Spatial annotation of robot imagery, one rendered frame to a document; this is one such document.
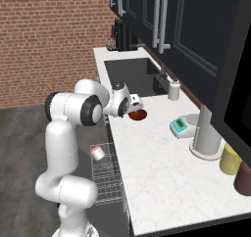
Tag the black wall cupboard door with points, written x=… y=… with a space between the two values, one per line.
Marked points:
x=147 y=9
x=202 y=28

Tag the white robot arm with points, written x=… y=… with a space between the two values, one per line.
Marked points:
x=62 y=139

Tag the brown bowl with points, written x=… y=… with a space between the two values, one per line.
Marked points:
x=138 y=115

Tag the black microwave oven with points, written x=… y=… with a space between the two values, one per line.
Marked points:
x=233 y=84

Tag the dark tap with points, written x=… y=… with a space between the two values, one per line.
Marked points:
x=163 y=71

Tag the white cup with red inside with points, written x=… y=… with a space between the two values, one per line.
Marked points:
x=97 y=152

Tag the white paper towel roll holder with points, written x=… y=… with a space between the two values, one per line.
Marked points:
x=206 y=136

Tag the dark grey dishwasher door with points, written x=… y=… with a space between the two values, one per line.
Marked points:
x=108 y=219

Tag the black wall cupboard run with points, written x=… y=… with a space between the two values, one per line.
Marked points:
x=125 y=1

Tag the yellow canister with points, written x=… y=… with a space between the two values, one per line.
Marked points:
x=230 y=161

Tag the black sink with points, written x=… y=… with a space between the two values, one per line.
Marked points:
x=134 y=76

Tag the white soap bottle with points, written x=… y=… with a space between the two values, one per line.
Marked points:
x=174 y=90

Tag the white and teal kitchen scale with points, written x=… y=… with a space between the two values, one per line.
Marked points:
x=181 y=126

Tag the black coffee machine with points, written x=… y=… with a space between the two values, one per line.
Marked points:
x=122 y=35

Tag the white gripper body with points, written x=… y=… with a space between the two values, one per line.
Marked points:
x=136 y=106

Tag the dark brown canister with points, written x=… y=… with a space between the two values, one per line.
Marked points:
x=244 y=179

